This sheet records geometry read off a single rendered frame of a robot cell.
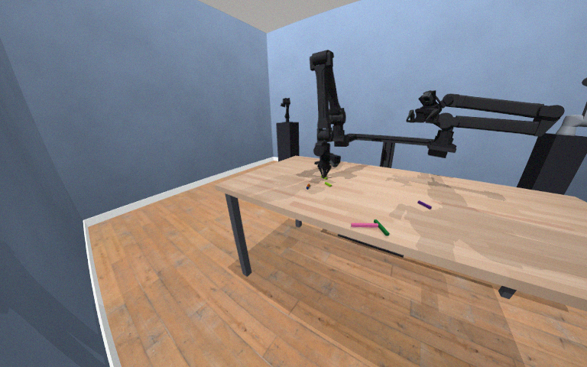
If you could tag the pink rod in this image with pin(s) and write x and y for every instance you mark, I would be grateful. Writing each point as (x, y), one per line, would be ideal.
(364, 225)

